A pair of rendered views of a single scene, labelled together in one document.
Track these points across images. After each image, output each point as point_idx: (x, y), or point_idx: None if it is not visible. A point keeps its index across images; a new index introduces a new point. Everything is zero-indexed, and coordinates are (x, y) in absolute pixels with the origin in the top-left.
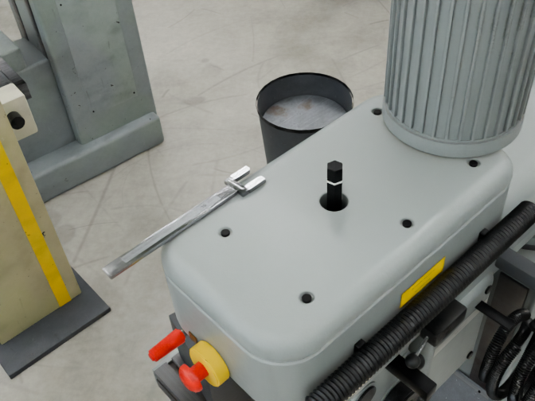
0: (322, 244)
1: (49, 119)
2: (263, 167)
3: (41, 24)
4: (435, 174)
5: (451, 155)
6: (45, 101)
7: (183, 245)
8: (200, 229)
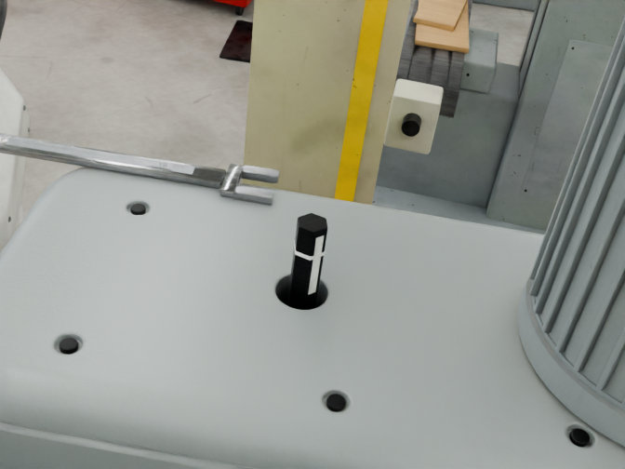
0: (195, 315)
1: (473, 166)
2: (303, 194)
3: (536, 56)
4: (489, 391)
5: (553, 390)
6: (484, 143)
7: (81, 181)
8: (123, 183)
